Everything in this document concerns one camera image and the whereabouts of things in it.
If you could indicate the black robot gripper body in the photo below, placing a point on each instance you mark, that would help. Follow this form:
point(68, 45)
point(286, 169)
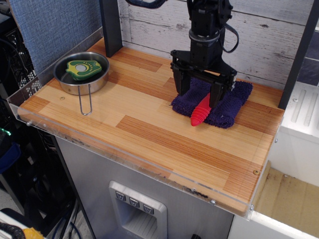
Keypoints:
point(204, 62)

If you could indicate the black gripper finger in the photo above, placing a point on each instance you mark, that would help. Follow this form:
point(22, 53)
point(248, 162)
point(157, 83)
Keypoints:
point(182, 80)
point(217, 93)

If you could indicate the red handled metal fork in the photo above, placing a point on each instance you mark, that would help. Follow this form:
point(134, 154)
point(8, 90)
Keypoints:
point(201, 111)

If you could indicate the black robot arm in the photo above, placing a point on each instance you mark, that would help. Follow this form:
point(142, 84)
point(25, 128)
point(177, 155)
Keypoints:
point(209, 20)

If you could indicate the dark purple folded towel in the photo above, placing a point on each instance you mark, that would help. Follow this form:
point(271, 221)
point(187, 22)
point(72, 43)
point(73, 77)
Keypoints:
point(224, 114)

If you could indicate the green yellow toy pepper slice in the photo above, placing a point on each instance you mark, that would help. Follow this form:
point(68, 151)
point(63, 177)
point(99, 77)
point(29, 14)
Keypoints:
point(81, 70)

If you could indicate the clear acrylic edge guard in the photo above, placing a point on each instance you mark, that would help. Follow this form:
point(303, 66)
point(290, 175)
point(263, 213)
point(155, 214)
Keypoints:
point(132, 123)

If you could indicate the white toy sink unit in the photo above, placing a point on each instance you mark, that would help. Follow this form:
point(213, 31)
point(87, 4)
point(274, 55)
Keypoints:
point(287, 200)

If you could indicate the stainless toy fridge cabinet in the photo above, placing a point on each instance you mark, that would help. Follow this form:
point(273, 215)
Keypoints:
point(91, 173)

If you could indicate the blue fabric panel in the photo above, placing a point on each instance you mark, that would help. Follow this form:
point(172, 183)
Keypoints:
point(50, 28)

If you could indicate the grey water dispenser panel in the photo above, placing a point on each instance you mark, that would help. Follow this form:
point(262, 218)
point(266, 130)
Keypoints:
point(138, 216)

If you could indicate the steel pan with wire handle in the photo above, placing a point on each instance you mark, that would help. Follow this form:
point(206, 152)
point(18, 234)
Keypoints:
point(86, 87)

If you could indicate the black vertical post right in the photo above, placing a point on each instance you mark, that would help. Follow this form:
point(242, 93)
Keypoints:
point(300, 55)

